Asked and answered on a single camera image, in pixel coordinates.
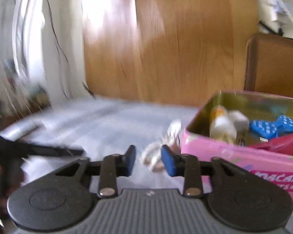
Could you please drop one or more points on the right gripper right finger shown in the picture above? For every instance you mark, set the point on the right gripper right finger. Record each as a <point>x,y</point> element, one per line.
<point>186,166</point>

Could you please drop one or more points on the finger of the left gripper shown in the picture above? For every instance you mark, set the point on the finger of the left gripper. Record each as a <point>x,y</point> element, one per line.
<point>39,148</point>

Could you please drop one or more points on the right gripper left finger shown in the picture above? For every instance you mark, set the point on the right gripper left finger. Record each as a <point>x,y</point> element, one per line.
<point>112,167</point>

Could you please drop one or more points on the white pill bottle orange label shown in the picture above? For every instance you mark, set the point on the white pill bottle orange label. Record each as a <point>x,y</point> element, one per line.
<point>222,127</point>

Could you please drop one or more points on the white charger block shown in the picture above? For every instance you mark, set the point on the white charger block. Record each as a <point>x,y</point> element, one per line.
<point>240,121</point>

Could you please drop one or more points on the blue polka dot bow headband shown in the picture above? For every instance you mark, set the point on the blue polka dot bow headband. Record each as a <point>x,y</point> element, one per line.
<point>272,129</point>

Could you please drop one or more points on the pink leather pouch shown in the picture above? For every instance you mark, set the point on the pink leather pouch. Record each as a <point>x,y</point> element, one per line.
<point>281,145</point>

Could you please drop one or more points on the pink macaron biscuit tin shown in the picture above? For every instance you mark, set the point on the pink macaron biscuit tin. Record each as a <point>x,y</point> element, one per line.
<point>274,167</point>

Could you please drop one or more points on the wooden board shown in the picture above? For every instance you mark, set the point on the wooden board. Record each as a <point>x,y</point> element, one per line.
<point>166,51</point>

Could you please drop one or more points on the white wall plug adapters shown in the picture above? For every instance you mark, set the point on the white wall plug adapters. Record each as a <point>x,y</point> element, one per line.
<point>276,12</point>

